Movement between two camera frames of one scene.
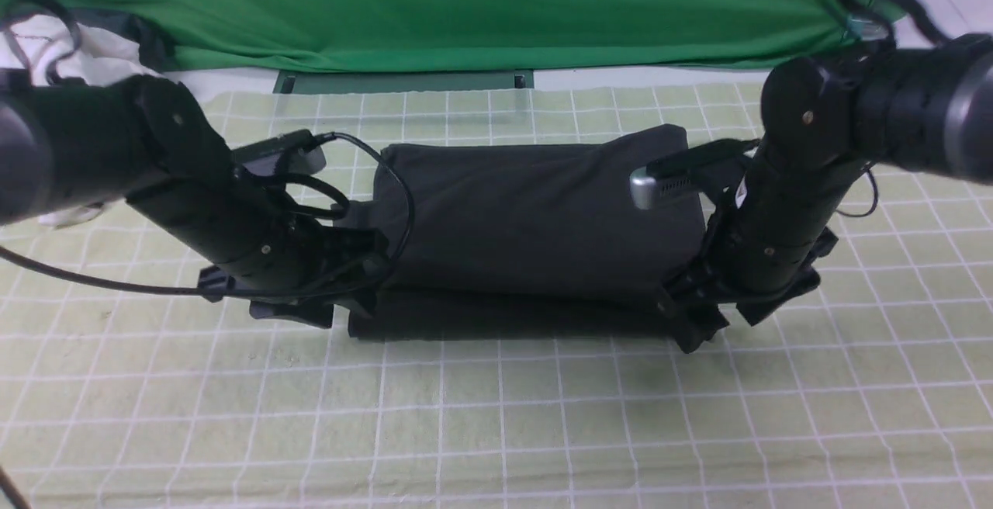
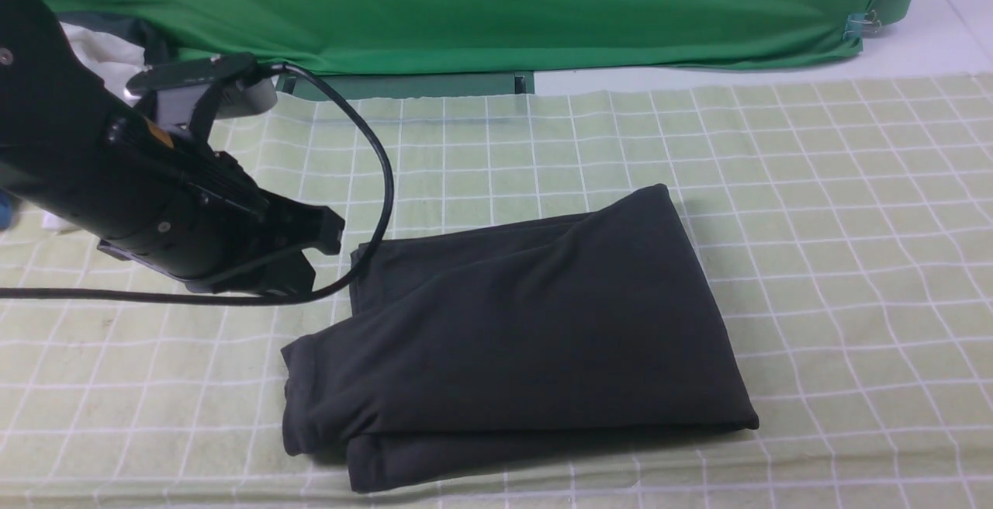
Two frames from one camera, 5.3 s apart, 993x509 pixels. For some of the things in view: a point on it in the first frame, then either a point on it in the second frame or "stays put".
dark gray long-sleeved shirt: (538, 243) → (592, 327)
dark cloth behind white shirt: (157, 49) stays put
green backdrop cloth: (472, 10) stays put
